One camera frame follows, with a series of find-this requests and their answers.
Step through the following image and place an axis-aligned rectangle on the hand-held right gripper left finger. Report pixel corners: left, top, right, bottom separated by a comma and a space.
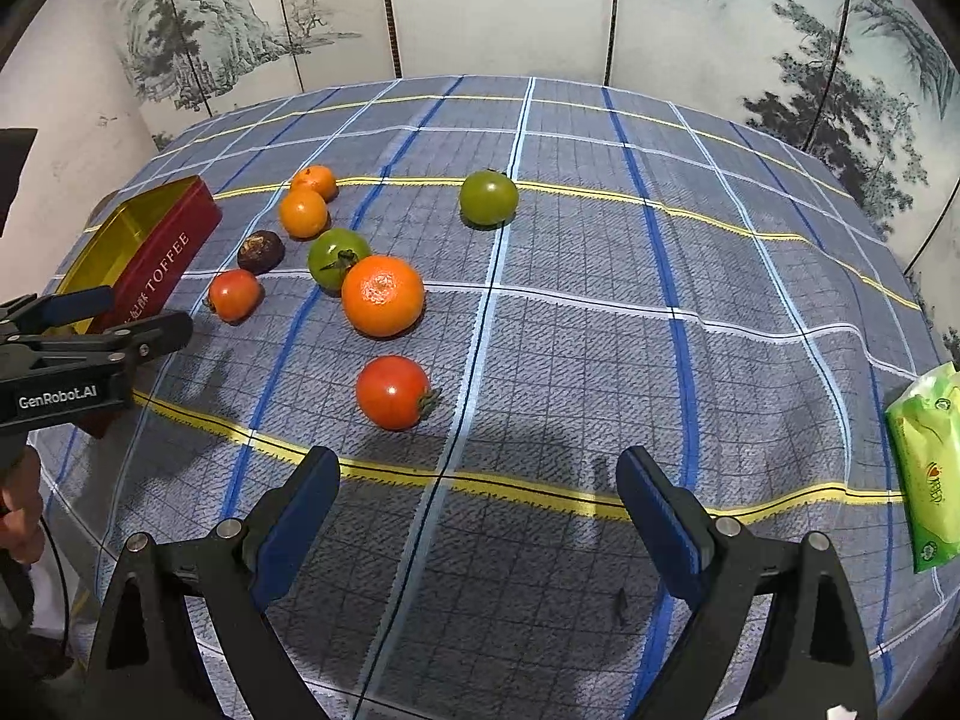
88, 446, 342, 720

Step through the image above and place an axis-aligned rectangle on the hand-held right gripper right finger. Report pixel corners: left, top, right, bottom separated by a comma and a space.
615, 446, 878, 720

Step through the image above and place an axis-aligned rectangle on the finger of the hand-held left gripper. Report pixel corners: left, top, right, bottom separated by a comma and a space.
21, 309, 195, 374
0, 286, 119, 340

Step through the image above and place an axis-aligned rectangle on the red and gold tin box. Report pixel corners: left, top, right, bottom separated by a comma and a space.
54, 175, 224, 440

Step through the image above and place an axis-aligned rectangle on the person's left hand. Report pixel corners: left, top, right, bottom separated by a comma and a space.
0, 450, 44, 568

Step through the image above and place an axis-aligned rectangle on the small red tomato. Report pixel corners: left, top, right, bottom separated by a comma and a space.
204, 268, 265, 324

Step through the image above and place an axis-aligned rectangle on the dark brown round fruit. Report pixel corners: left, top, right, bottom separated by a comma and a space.
237, 230, 285, 272

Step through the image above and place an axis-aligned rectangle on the large red tomato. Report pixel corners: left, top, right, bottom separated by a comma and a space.
355, 355, 442, 431

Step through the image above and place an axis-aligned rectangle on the blue plaid tablecloth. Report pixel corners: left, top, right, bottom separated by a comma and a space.
34, 75, 953, 720

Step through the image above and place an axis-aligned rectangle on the small orange mandarin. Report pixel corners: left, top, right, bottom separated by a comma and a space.
290, 165, 338, 203
279, 189, 330, 239

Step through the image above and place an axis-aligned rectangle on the green tomato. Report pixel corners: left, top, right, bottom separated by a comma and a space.
307, 228, 372, 293
459, 169, 520, 227

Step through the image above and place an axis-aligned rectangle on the large orange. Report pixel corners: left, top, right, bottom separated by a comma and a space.
341, 255, 426, 338

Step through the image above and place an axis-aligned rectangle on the green wet wipes pack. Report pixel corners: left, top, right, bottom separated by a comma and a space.
885, 361, 960, 575

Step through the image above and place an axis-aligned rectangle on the landscape painted folding screen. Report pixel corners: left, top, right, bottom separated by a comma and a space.
0, 0, 960, 361

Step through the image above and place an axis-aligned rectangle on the black cable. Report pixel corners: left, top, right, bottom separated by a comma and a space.
37, 514, 73, 661

